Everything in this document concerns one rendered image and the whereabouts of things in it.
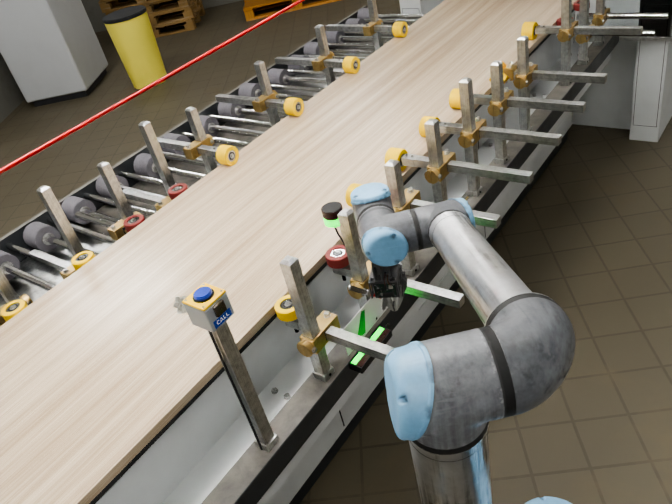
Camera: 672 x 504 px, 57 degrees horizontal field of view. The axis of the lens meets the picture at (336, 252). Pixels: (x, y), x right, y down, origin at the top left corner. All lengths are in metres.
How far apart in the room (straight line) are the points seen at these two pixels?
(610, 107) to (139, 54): 4.50
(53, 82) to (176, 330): 5.73
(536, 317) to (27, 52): 6.83
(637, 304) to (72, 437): 2.30
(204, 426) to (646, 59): 3.12
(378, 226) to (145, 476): 0.90
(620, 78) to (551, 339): 3.47
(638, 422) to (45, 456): 1.95
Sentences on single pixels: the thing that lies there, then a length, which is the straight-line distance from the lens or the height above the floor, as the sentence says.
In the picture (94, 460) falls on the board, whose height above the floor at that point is 0.90.
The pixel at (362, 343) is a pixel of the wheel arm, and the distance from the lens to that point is 1.66.
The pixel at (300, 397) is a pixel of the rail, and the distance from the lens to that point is 1.79.
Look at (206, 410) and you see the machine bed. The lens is 1.81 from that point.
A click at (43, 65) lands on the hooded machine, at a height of 0.42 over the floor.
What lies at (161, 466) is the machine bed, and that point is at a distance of 1.78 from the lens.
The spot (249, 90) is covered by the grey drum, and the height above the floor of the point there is 0.84.
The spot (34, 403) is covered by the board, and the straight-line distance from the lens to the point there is 1.87.
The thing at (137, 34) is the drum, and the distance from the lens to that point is 6.77.
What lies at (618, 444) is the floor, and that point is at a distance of 2.50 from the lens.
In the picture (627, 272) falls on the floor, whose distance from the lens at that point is 3.17.
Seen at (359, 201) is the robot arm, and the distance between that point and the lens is 1.37.
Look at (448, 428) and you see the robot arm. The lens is 0.80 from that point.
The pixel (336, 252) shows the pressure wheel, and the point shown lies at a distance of 1.89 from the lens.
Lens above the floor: 2.01
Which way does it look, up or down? 36 degrees down
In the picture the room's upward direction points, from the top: 14 degrees counter-clockwise
